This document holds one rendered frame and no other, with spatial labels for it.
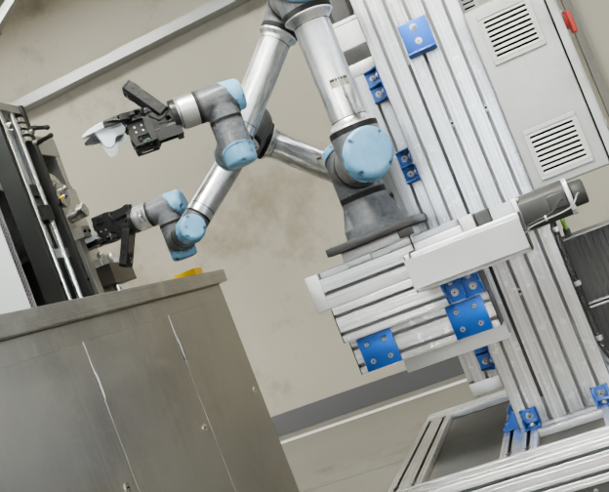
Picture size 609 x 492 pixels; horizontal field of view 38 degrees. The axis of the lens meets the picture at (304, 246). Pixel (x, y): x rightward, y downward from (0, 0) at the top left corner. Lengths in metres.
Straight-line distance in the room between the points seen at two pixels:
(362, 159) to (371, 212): 0.17
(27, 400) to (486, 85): 1.32
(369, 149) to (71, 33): 3.80
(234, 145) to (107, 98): 3.50
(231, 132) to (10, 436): 0.83
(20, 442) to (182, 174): 3.77
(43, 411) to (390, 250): 0.89
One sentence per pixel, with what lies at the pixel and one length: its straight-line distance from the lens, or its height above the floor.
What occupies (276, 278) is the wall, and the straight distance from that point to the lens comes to 5.01.
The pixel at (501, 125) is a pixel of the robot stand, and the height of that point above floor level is 0.95.
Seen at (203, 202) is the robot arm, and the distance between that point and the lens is 2.39.
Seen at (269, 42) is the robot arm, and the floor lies 1.33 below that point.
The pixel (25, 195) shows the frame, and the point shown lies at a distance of 2.15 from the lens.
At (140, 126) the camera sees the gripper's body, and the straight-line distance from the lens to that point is 1.97.
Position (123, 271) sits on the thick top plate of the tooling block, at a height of 1.00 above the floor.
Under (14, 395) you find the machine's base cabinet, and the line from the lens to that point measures 1.55.
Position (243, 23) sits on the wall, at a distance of 5.13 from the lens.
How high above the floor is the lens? 0.76
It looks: 2 degrees up
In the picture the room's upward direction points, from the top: 21 degrees counter-clockwise
